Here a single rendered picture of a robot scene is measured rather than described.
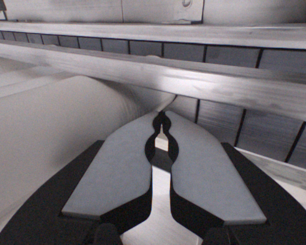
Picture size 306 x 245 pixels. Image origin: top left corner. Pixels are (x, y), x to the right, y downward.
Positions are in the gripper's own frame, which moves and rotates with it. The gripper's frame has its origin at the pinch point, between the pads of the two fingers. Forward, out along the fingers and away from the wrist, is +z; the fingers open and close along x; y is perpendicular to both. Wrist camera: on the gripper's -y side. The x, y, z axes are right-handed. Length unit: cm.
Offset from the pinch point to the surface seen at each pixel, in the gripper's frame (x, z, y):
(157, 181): -0.5, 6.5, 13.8
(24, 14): -25.2, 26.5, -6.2
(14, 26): -22.6, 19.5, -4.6
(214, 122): 4.8, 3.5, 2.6
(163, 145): 0.2, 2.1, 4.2
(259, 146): 8.2, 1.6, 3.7
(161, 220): 0.1, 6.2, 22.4
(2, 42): -13.2, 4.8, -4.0
